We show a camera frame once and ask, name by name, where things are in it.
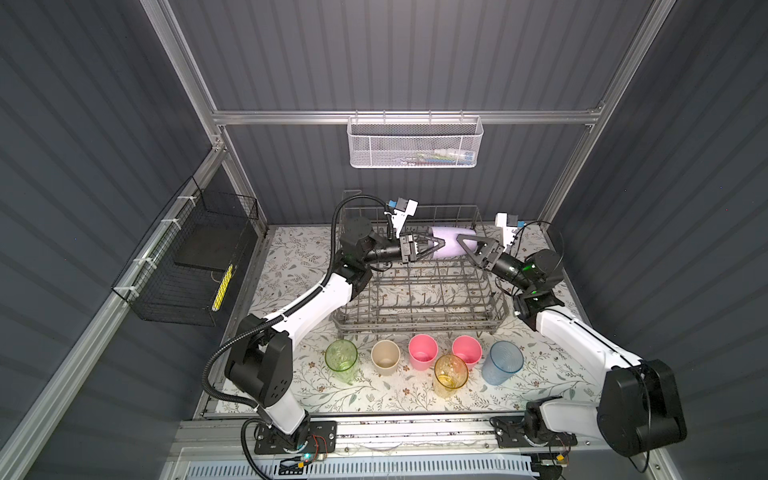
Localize lilac plastic cup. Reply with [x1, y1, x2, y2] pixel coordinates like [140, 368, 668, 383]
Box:
[430, 226, 476, 260]

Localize pink plastic cup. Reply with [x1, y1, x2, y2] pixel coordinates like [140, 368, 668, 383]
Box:
[452, 335, 483, 370]
[408, 334, 439, 371]

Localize blue transparent cup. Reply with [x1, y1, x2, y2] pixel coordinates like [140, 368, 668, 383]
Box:
[481, 341, 525, 386]

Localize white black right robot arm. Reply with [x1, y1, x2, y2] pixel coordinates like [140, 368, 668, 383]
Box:
[457, 234, 688, 457]

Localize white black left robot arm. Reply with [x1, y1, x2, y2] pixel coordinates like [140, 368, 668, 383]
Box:
[224, 217, 446, 443]

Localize items in white basket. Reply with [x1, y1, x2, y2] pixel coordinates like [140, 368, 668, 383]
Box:
[397, 148, 476, 168]

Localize beige plastic cup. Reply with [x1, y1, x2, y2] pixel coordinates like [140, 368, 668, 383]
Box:
[371, 340, 401, 376]

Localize yellow transparent cup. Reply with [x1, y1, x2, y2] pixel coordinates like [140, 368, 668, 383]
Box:
[433, 354, 469, 398]

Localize green transparent cup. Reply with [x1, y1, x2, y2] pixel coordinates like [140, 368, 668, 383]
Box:
[324, 339, 359, 384]

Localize floral table mat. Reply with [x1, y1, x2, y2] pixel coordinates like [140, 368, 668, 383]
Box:
[250, 226, 601, 414]

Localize yellow scrub brush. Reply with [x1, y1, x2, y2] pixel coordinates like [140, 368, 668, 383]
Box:
[211, 264, 234, 312]

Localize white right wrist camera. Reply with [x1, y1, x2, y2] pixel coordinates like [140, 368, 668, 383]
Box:
[494, 212, 526, 248]

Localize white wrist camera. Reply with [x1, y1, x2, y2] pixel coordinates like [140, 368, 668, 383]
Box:
[387, 198, 418, 238]
[494, 212, 526, 248]

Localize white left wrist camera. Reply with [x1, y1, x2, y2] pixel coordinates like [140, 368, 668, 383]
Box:
[387, 198, 418, 238]

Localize grey wire dish rack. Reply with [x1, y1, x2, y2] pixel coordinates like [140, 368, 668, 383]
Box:
[331, 199, 509, 335]

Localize white mesh wall basket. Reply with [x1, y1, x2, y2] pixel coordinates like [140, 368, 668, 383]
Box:
[346, 115, 484, 169]

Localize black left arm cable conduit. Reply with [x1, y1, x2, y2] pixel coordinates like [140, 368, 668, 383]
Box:
[200, 194, 391, 409]

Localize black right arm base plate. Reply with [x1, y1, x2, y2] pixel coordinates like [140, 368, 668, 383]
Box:
[489, 416, 578, 451]

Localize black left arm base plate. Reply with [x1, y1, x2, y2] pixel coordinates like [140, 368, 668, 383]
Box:
[253, 420, 338, 455]

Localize black wire wall basket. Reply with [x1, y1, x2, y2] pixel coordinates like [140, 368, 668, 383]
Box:
[112, 179, 266, 327]

